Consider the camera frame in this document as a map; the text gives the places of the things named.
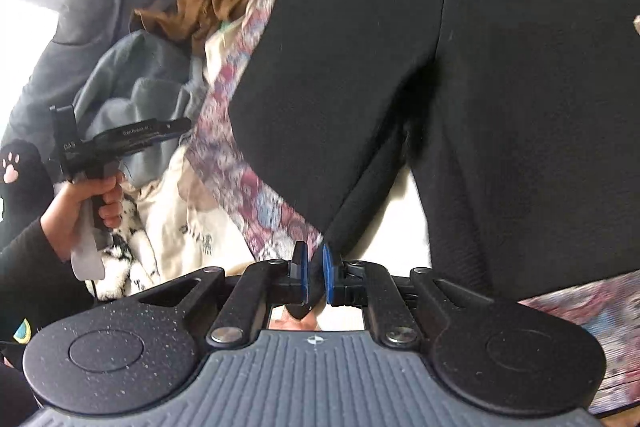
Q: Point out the black paw print clothing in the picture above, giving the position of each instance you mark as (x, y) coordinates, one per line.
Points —
(30, 187)

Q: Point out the person's left hand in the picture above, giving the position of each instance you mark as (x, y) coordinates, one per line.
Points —
(62, 217)

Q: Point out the black white furry cloth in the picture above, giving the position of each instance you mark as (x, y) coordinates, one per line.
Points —
(130, 257)

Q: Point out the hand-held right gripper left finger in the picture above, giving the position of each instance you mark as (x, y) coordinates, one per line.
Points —
(302, 277)

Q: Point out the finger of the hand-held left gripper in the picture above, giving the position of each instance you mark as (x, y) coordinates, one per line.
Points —
(155, 144)
(135, 132)

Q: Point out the cream bear print bedsheet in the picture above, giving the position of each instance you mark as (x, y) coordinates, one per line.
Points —
(200, 232)

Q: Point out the grey-blue denim garment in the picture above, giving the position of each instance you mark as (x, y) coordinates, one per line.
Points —
(135, 82)

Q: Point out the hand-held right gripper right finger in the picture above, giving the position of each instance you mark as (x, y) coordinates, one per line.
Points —
(327, 272)

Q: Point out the person's left forearm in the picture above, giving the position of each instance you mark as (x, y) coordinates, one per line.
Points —
(30, 272)

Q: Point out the black sweater with patterned sleeves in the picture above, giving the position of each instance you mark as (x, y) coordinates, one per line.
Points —
(400, 57)

